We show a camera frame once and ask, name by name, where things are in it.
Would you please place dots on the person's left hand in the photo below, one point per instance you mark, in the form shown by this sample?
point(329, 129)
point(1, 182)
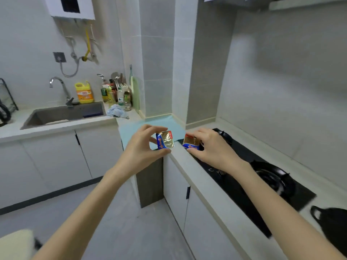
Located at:
point(138, 152)

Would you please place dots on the white cabinet door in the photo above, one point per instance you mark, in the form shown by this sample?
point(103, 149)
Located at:
point(176, 190)
point(100, 150)
point(208, 230)
point(54, 159)

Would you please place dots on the grey wall socket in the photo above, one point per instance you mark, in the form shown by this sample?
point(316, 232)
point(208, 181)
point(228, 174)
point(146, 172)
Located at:
point(59, 57)

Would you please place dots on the stainless steel sink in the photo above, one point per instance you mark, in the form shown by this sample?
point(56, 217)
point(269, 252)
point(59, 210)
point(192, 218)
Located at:
point(63, 114)

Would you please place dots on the range hood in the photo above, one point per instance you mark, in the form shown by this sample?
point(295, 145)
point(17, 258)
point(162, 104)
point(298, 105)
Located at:
point(273, 2)

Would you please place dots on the person's right hand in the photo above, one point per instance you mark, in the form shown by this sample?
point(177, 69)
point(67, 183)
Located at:
point(217, 151)

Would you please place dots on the yellow detergent bottle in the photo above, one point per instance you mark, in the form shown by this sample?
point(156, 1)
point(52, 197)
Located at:
point(84, 92)

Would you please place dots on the green cutting board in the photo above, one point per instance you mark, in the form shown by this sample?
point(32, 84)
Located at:
point(135, 93)

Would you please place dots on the blue dish cloth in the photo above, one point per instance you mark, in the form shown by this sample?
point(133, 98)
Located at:
point(116, 111)

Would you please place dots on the person's right thumb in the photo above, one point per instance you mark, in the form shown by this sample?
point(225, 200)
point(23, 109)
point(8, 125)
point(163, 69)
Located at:
point(195, 152)

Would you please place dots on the group of condiment bottles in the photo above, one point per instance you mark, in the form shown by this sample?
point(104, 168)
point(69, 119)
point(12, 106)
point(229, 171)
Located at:
point(116, 90)

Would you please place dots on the white water heater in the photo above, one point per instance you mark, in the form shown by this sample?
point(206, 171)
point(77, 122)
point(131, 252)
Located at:
point(70, 7)

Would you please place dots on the black pan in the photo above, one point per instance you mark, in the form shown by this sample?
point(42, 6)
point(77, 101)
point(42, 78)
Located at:
point(331, 227)

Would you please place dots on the light blue cutting mat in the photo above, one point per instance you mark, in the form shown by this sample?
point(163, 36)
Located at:
point(151, 127)

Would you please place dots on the black dish rack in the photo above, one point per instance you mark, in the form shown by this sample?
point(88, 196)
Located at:
point(6, 102)

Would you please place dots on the person's left thumb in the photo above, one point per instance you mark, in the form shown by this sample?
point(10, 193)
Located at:
point(158, 154)

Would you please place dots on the person's left forearm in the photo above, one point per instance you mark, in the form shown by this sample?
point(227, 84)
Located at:
point(78, 213)

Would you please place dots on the cream stool seat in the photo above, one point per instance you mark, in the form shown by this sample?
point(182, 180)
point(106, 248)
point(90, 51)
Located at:
point(16, 245)

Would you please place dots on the person's right forearm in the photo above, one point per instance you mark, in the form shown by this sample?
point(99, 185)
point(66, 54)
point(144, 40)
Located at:
point(282, 213)

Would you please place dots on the chrome faucet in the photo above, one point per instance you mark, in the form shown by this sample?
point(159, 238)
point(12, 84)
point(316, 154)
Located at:
point(63, 90)

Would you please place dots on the black gas stove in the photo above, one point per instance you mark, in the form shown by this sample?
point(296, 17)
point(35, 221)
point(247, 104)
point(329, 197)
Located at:
point(254, 181)

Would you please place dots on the gold foil butter packet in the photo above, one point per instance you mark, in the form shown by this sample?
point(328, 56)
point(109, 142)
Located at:
point(191, 142)
point(165, 139)

